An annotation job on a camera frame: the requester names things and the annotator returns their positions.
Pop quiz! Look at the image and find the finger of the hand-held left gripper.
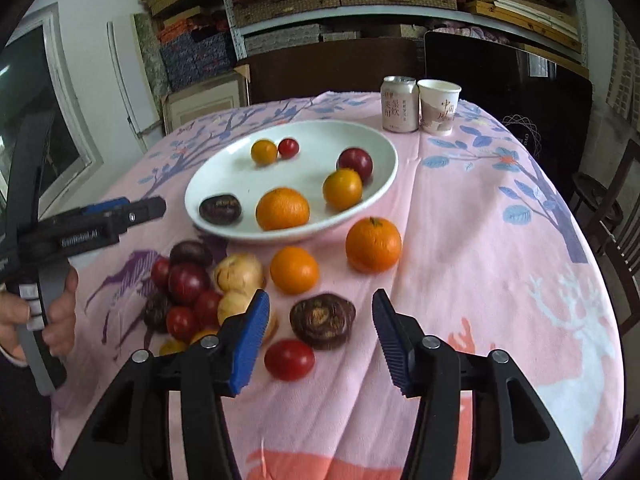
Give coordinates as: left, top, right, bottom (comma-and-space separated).
82, 199, 132, 216
102, 196, 167, 235

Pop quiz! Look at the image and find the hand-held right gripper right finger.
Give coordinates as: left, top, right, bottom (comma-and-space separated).
371, 289, 583, 480

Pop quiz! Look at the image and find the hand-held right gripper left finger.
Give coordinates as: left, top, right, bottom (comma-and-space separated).
60, 287, 273, 480

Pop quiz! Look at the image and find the dark red plum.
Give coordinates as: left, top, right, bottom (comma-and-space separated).
168, 262, 212, 306
336, 147, 374, 183

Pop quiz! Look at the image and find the large orange with stem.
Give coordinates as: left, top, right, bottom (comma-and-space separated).
345, 216, 403, 275

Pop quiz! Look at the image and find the white plate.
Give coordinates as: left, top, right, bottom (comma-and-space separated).
184, 120, 399, 245

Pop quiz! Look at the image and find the person's left hand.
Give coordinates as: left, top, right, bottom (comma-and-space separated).
0, 265, 80, 361

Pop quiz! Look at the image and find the dark purple passion fruit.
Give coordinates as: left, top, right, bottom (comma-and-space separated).
199, 194, 244, 225

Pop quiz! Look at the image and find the dark wrinkled passion fruit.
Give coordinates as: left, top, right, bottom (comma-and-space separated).
143, 292, 173, 334

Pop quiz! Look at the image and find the pink printed blanket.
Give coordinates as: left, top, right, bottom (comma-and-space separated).
50, 91, 623, 480

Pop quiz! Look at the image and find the framed picture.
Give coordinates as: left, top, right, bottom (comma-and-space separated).
161, 71, 251, 136

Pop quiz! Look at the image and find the white board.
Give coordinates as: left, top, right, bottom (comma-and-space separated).
106, 21, 151, 153

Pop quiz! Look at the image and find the small yellow orange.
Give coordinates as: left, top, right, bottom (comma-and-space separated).
322, 168, 364, 212

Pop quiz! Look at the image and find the marble slab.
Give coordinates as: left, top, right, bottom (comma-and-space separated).
134, 12, 171, 101

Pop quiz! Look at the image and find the stack of blue patterned boxes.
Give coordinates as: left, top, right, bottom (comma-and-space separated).
157, 22, 238, 92

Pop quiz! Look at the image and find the row of grey patterned boxes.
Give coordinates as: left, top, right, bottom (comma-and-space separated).
243, 22, 361, 56

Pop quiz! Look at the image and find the dark wooden board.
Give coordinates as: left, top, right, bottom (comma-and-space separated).
235, 37, 426, 107

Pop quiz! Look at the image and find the pink drink can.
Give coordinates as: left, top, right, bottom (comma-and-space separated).
381, 75, 420, 134

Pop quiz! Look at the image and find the printed paper cup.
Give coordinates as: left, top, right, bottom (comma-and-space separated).
417, 79, 462, 136

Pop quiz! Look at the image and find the dark wooden chair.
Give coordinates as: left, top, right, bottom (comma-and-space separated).
570, 137, 640, 281

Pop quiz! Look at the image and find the white metal shelf rack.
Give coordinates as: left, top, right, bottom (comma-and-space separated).
215, 0, 591, 63

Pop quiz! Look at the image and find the stack of flat wooden cases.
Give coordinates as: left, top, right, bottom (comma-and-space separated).
462, 0, 586, 53

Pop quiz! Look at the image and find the white window frame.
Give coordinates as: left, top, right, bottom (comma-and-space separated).
0, 2, 104, 216

